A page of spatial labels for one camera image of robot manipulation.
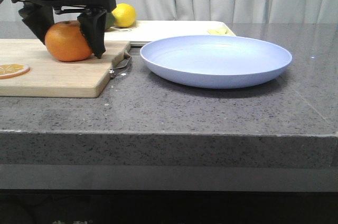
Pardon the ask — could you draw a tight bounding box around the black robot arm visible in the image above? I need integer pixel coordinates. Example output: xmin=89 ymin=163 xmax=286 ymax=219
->
xmin=11 ymin=0 xmax=116 ymax=58

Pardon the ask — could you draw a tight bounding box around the orange slice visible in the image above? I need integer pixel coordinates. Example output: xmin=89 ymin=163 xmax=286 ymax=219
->
xmin=1 ymin=63 xmax=30 ymax=79

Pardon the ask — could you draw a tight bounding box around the yellow lemon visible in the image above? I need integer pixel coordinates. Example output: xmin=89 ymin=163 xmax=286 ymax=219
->
xmin=112 ymin=3 xmax=137 ymax=28

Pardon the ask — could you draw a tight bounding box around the light blue plate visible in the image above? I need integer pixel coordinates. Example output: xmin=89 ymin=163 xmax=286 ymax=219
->
xmin=140 ymin=35 xmax=293 ymax=89

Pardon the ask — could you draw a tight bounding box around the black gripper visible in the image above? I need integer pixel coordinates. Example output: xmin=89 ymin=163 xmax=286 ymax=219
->
xmin=11 ymin=0 xmax=116 ymax=59

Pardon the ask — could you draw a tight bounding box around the wooden cutting board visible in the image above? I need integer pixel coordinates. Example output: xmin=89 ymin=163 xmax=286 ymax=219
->
xmin=1 ymin=39 xmax=130 ymax=98

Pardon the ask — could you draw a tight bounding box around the green lime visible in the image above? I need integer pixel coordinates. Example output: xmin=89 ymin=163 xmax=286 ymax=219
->
xmin=105 ymin=12 xmax=115 ymax=31

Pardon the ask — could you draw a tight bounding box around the metal cutting board handle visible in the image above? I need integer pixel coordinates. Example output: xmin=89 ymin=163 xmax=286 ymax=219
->
xmin=108 ymin=51 xmax=132 ymax=79

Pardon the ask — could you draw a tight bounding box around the orange fruit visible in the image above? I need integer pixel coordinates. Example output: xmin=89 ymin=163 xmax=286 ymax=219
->
xmin=44 ymin=20 xmax=93 ymax=62

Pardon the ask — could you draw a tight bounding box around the cream white tray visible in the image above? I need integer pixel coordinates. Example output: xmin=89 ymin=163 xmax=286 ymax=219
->
xmin=105 ymin=21 xmax=235 ymax=46

